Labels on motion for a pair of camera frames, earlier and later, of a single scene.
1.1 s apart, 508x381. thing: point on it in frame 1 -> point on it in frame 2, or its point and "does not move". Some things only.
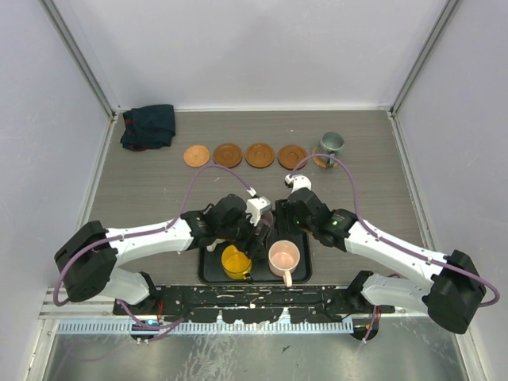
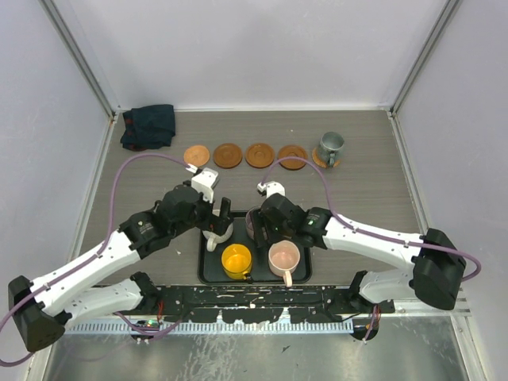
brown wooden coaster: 290,155 does not move
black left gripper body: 241,232 -> 202,217
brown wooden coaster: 228,155 does not move
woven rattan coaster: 196,155 does not move
